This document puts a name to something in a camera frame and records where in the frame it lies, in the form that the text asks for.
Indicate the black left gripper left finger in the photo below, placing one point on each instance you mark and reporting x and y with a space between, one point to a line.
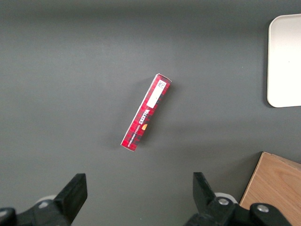
68 197

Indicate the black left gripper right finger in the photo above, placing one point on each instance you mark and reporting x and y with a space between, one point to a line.
207 202

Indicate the red tartan shortbread box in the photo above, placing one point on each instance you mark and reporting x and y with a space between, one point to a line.
147 113

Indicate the light wooden board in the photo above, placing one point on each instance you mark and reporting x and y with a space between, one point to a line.
275 183

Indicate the beige plastic tray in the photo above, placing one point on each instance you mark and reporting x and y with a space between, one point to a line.
285 61

